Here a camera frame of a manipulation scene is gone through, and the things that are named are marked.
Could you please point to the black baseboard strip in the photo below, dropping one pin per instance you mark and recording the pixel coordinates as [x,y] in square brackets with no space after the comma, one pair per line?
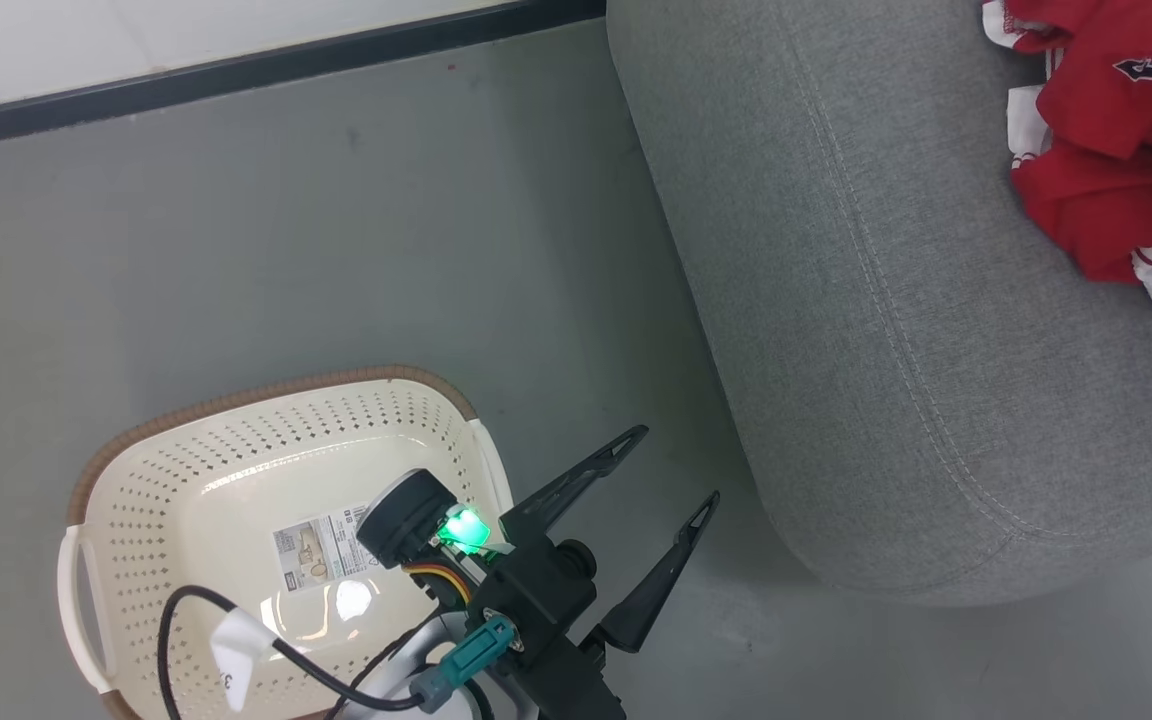
[236,72]

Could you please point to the grey fabric sofa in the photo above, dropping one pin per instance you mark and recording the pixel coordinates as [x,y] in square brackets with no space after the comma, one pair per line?
[936,300]

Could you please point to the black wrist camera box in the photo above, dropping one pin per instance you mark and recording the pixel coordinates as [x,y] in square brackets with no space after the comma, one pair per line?
[541,595]

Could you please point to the cream perforated laundry basket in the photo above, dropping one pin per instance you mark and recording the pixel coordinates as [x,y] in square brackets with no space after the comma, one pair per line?
[236,450]

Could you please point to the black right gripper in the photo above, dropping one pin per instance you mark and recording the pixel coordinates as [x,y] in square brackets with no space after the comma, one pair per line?
[461,530]

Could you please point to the printed basket label sticker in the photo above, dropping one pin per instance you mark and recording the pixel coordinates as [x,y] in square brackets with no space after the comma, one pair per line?
[321,550]

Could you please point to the red shirt with white trim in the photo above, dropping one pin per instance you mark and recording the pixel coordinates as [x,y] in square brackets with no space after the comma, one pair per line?
[1116,180]

